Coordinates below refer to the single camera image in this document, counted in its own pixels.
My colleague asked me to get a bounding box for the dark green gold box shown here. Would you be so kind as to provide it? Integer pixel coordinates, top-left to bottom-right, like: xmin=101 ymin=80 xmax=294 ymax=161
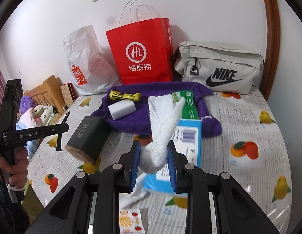
xmin=65 ymin=116 xmax=112 ymax=165

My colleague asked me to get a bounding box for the white sponge block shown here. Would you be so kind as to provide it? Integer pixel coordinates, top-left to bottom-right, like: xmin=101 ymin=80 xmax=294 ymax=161
xmin=108 ymin=100 xmax=136 ymax=121

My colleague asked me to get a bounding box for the grey Nike waist bag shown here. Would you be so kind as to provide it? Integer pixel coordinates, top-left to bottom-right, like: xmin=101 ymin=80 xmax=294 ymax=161
xmin=174 ymin=41 xmax=264 ymax=94

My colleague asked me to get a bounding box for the purple towel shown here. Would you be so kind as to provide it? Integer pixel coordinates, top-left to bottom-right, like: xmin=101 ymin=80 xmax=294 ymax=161
xmin=91 ymin=81 xmax=222 ymax=138

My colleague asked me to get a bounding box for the white Miniso plastic bag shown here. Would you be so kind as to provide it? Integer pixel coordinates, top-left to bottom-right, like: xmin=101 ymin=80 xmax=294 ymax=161
xmin=62 ymin=25 xmax=121 ymax=96

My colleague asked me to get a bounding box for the brown wooden door frame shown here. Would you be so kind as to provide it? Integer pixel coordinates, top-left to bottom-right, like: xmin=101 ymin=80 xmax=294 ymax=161
xmin=259 ymin=0 xmax=281 ymax=101

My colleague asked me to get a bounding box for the fruit print tablecloth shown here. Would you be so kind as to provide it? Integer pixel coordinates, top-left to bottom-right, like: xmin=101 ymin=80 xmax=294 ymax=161
xmin=29 ymin=87 xmax=292 ymax=233

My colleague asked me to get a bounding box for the person's left hand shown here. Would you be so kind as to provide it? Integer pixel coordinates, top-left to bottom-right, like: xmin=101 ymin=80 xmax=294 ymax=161
xmin=0 ymin=147 xmax=29 ymax=189

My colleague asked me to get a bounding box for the white knit cloth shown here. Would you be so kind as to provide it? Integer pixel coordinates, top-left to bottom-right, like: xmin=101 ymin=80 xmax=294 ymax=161
xmin=119 ymin=94 xmax=185 ymax=209

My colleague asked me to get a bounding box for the yellow black Adidas pouch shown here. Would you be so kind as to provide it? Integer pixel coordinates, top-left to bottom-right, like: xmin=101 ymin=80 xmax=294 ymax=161
xmin=109 ymin=90 xmax=141 ymax=102

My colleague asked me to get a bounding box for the wooden bed headboard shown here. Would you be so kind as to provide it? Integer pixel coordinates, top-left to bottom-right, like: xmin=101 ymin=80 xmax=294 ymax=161
xmin=24 ymin=74 xmax=65 ymax=115

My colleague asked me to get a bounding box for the white plush toy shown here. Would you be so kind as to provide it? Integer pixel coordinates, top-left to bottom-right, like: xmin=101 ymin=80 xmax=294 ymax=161
xmin=33 ymin=105 xmax=58 ymax=126

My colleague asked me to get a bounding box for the purple plush toy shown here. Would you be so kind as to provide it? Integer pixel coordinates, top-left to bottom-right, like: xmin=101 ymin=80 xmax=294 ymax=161
xmin=19 ymin=96 xmax=37 ymax=115

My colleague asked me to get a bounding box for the red Haidilao paper bag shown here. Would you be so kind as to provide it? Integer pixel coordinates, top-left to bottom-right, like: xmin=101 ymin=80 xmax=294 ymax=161
xmin=105 ymin=0 xmax=175 ymax=85

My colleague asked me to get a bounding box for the dark green wipes packet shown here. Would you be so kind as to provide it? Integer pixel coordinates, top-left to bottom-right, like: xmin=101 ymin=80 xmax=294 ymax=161
xmin=172 ymin=90 xmax=199 ymax=119

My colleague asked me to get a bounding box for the brown patterned box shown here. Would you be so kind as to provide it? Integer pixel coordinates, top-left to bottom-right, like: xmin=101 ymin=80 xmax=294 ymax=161
xmin=60 ymin=82 xmax=79 ymax=107

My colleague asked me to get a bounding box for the blue tissue pack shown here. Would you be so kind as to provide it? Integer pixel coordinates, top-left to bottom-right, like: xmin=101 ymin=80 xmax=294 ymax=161
xmin=143 ymin=118 xmax=203 ymax=196

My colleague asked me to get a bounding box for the orange fruit print packet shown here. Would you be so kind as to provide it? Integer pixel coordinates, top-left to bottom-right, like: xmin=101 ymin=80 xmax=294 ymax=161
xmin=119 ymin=209 xmax=145 ymax=234

